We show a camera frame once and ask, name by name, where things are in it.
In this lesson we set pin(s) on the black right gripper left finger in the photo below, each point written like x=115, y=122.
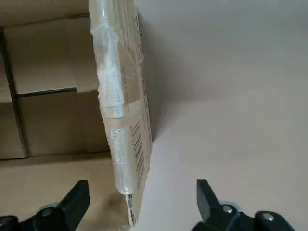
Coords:
x=69, y=204

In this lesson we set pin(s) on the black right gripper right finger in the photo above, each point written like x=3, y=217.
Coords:
x=209, y=204

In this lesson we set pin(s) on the brown cardboard box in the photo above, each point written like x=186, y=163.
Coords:
x=48, y=72

